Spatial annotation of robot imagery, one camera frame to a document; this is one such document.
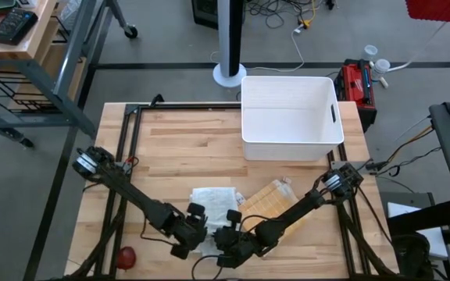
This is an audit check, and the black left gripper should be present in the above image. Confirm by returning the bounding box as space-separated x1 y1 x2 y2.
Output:
170 213 209 261

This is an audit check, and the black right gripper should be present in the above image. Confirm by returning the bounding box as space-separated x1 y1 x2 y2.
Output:
212 226 267 269

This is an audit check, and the cream towel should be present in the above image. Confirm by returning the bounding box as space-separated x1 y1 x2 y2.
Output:
188 186 241 257

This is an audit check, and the yellow checked towel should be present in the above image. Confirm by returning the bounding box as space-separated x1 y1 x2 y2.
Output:
238 178 308 245

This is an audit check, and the small red round object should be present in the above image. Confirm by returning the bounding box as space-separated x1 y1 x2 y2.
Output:
115 245 138 271

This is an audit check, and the white perforated plastic basket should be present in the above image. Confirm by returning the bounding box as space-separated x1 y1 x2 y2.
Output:
240 76 345 162

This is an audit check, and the black bag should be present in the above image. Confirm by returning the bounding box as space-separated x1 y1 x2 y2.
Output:
390 233 435 281

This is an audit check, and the white and black tower fan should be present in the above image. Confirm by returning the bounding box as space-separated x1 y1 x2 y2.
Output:
212 0 248 89

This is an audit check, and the red tool bag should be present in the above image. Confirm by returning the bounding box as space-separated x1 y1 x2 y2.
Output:
333 58 379 132

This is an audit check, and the white paper sheet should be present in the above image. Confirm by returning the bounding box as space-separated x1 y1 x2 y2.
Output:
386 201 450 260

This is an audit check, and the black caster wheel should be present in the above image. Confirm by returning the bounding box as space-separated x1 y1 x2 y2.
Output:
123 23 140 41

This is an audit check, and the black box on floor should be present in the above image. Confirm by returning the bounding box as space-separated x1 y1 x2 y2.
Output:
190 0 220 30

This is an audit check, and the white plastic jar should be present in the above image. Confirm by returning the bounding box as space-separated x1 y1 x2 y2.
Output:
361 44 379 64
370 58 391 82

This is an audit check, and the black keypad device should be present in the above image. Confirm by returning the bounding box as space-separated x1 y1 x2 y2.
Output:
0 8 39 46

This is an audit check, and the red ribbed panel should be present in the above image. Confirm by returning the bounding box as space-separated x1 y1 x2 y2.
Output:
404 0 450 26

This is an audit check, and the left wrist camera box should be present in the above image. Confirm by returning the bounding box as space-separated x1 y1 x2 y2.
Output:
187 202 206 216

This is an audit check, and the black looped gripper cable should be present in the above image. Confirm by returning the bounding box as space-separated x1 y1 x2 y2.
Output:
139 218 181 247
191 212 277 281

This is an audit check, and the black aluminium table frame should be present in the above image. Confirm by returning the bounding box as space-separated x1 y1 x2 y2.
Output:
112 101 367 279

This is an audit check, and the black floor cable tangle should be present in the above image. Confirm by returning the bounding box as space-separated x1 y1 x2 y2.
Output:
245 0 328 30

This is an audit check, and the wooden workbench with steel frame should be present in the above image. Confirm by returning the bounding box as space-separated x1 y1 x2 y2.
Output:
0 0 139 150

